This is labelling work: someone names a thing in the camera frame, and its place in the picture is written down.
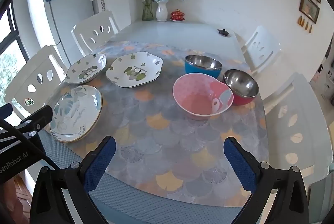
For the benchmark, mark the scallop-patterned table mat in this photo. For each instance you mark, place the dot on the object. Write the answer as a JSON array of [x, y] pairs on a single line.
[[167, 140]]

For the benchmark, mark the floral hexagonal plate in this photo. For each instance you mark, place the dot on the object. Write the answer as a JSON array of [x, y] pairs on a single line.
[[134, 70], [86, 68]]

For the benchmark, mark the blue steel bowl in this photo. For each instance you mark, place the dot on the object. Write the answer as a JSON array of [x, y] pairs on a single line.
[[203, 62]]

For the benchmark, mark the cluttered background shelf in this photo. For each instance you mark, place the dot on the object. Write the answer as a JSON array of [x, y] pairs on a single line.
[[326, 77]]

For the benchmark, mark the white dining chair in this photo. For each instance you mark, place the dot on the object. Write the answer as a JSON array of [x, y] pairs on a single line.
[[308, 98], [274, 46], [23, 75], [81, 31]]

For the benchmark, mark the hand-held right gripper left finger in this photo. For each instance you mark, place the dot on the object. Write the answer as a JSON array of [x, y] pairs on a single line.
[[100, 161]]

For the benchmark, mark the pink ceramic bowl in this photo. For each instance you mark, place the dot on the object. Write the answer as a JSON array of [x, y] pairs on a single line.
[[198, 98]]

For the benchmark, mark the blue textured mat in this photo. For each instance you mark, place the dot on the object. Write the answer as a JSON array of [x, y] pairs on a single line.
[[146, 203]]

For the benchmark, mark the white refrigerator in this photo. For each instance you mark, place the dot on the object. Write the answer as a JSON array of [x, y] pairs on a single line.
[[70, 7]]

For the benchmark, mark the round leaf-print plate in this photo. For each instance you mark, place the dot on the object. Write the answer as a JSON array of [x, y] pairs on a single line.
[[75, 111]]

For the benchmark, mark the red lidded teacup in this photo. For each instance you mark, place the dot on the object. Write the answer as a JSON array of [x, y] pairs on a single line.
[[177, 15]]

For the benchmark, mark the dark-framed window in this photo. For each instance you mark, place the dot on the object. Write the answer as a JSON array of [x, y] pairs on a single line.
[[13, 23]]

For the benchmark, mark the red steel bowl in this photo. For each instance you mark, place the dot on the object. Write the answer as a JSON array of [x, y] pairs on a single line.
[[241, 83]]

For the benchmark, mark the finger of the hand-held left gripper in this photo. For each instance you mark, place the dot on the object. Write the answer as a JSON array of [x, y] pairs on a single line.
[[5, 111], [41, 115]]

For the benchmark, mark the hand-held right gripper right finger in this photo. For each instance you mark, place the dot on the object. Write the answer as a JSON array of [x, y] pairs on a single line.
[[240, 164]]

